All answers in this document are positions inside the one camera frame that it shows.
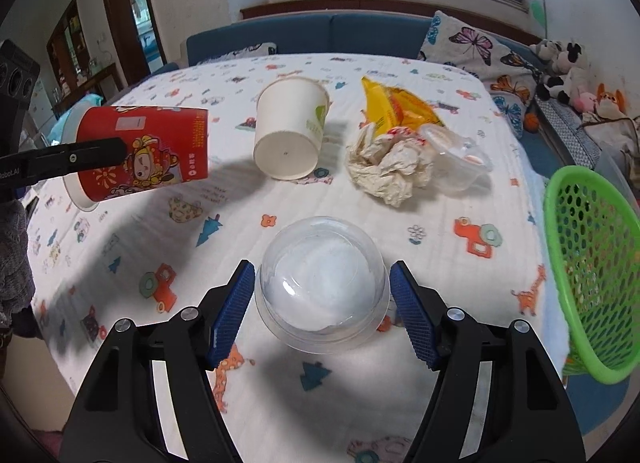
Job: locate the white paper cup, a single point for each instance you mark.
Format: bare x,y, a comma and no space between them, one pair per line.
290,113

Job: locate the patterned beige cloth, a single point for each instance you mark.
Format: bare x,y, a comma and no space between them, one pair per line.
607,130

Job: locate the small white printed pillow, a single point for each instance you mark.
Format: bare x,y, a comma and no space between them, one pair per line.
240,50

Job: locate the grey white plush toy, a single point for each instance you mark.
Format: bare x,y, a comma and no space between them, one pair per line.
546,49

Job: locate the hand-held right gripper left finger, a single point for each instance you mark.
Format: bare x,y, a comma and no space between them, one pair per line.
232,313

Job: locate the clear plastic bowl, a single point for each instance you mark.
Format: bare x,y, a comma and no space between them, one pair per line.
320,283

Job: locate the blue sofa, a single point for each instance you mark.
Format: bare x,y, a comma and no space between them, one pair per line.
350,30

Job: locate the person's left forearm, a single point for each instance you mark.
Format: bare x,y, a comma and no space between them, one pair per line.
12,253

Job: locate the butterfly print pillow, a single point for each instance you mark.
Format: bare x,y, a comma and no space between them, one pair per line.
470,48

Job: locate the brown wooden sofa rail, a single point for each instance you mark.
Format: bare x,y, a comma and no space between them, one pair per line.
325,5

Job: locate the grey quilted cushion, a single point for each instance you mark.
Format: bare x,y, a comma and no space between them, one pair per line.
555,128

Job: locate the orange fox plush toy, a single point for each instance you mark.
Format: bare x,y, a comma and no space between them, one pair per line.
610,100

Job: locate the small orange ball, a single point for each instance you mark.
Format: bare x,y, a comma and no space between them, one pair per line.
531,123

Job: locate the crumpled white tissue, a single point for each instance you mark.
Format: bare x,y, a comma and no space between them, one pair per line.
385,168

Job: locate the light blue bag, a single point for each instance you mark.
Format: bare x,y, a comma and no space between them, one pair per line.
67,115

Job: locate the dark wooden shelf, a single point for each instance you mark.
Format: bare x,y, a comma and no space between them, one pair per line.
65,53

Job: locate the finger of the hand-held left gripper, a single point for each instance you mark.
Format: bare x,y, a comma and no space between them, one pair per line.
75,159

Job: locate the green plastic basket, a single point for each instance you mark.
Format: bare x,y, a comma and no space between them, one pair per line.
552,243

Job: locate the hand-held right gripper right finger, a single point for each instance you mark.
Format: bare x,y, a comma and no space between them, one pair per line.
415,318

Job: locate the brown door frame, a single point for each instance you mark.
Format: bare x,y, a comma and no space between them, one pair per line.
112,18

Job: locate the pink plush toy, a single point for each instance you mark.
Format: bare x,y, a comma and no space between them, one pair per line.
585,103

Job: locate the yellow snack bag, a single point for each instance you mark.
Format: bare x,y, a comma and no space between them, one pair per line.
385,103

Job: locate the red printed paper cup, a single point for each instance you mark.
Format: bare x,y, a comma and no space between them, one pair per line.
165,163

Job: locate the black white cow plush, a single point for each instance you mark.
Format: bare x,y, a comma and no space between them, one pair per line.
555,88
572,59

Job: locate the clear plastic storage bin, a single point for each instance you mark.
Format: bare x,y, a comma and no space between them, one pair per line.
622,173

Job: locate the small clear plastic cup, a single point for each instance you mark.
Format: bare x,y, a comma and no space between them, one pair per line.
455,168

